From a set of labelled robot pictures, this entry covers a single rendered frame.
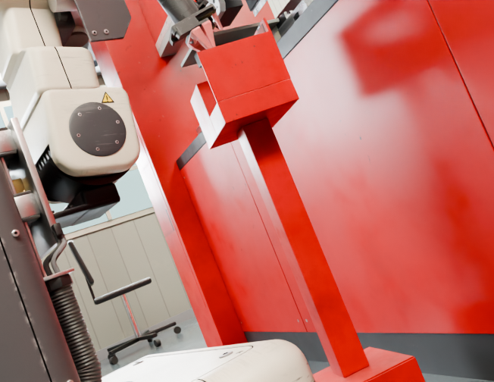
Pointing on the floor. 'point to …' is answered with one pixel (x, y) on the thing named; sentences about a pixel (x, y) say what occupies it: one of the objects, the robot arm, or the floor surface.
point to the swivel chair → (124, 308)
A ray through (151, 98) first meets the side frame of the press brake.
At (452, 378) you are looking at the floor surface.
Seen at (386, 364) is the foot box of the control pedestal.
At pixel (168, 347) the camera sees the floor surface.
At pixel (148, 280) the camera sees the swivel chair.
